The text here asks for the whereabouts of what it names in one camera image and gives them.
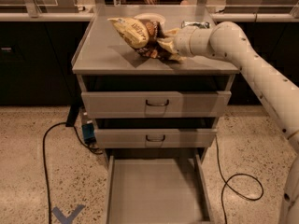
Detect brown chip bag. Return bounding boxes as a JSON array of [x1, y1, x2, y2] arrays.
[[109, 17, 171, 60]]

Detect grey drawer cabinet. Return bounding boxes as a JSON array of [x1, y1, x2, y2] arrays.
[[70, 5, 244, 224]]

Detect black cable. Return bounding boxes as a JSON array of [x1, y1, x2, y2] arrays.
[[41, 121, 104, 224], [214, 135, 264, 224]]

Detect grey middle drawer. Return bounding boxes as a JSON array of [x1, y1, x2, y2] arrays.
[[94, 129, 217, 148]]

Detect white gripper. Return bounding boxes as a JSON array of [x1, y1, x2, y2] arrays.
[[157, 26, 215, 62]]

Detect blue power adapter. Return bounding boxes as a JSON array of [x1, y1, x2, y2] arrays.
[[81, 120, 96, 145]]

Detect grey drawer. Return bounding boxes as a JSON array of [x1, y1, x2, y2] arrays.
[[102, 155, 215, 224], [81, 91, 231, 119], [94, 129, 217, 148]]

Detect grey top drawer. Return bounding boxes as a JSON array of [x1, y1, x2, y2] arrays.
[[81, 91, 231, 119]]

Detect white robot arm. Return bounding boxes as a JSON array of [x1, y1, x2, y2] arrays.
[[159, 21, 299, 153]]

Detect green snack bag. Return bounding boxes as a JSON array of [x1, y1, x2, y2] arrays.
[[181, 21, 210, 29]]

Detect blue tape floor marker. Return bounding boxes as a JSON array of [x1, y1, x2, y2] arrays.
[[51, 203, 86, 224]]

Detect white paper bowl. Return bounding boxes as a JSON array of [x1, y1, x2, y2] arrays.
[[135, 13, 165, 23]]

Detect dark background counter cabinets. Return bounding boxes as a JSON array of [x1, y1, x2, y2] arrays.
[[0, 21, 299, 105]]

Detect black cable left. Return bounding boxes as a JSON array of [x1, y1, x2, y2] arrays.
[[41, 121, 104, 224]]

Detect grey bottom drawer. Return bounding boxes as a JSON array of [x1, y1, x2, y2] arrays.
[[102, 155, 215, 224]]

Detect black cable right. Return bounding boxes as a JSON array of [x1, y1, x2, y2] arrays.
[[214, 135, 264, 224]]

